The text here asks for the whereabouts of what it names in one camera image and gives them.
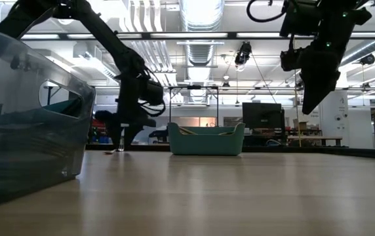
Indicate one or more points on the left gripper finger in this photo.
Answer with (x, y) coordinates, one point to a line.
(131, 136)
(115, 134)

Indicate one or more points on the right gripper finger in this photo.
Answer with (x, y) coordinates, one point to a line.
(307, 95)
(325, 91)

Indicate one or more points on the teal plastic bin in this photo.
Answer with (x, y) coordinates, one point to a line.
(207, 144)

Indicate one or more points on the grey translucent plastic bin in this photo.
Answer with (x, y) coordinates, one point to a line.
(27, 147)

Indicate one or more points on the black background robot arm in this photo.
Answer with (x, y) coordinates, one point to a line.
(161, 134)

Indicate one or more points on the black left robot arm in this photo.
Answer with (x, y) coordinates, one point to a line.
(109, 39)

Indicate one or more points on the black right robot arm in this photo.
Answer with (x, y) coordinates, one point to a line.
(322, 16)

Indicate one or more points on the red background object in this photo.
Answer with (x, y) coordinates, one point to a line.
(98, 126)

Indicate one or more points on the cardboard box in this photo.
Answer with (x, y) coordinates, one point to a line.
(300, 125)

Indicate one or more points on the wooden bench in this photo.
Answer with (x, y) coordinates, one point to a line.
(315, 138)

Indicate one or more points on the black monitor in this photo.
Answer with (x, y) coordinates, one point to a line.
(263, 114)

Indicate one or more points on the overhead light bar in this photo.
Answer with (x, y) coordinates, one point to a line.
(190, 35)

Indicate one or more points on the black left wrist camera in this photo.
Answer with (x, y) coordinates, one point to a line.
(153, 93)

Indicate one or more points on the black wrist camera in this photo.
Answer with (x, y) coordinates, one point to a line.
(290, 59)
(153, 93)

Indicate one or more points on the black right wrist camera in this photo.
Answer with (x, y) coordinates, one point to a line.
(290, 59)

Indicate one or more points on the black hanging camera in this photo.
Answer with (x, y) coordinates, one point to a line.
(367, 59)

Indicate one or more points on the black overhead camera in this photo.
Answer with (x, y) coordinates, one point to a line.
(244, 52)

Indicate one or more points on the silver ventilation duct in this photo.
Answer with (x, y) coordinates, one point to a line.
(200, 52)

